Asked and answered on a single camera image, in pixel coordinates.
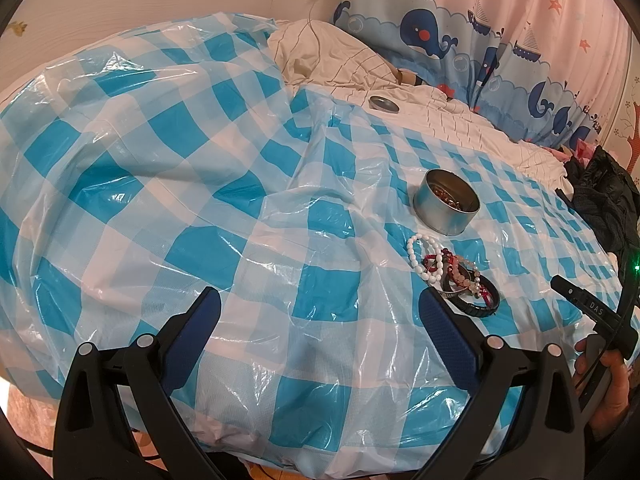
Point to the person's right hand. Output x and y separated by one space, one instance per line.
622 390

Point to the white striped blanket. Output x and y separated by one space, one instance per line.
340 60

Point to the pink cloth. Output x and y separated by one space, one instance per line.
575 150

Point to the tree wall sticker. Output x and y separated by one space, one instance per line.
629 125

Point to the blue checkered plastic sheet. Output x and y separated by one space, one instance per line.
175 185

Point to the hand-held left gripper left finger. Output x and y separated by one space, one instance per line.
200 322

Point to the round metal tin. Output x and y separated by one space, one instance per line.
440 217

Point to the whale print curtain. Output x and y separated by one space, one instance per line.
425 25

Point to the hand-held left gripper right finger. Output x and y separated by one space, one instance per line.
445 332

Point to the round metal tin lid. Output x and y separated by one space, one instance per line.
384 104

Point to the silver bangle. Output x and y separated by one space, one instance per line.
452 292

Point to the dark clothing pile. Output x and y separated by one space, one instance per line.
605 195

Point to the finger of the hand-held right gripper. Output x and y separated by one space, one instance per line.
565 289

